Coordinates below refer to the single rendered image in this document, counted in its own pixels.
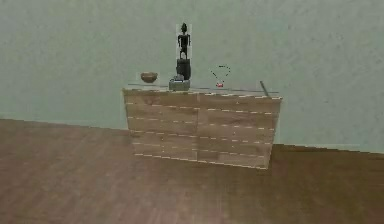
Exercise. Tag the brown wooden chest of drawers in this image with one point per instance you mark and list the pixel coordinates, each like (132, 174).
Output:
(203, 126)

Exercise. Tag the grey square box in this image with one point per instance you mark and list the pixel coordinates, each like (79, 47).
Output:
(179, 84)

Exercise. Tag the brown wooden bowl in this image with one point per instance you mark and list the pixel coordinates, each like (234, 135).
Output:
(148, 77)

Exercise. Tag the black figure statue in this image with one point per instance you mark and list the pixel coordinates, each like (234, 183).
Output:
(183, 55)

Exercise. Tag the thin grey pen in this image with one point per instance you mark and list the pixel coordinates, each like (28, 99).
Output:
(264, 88)

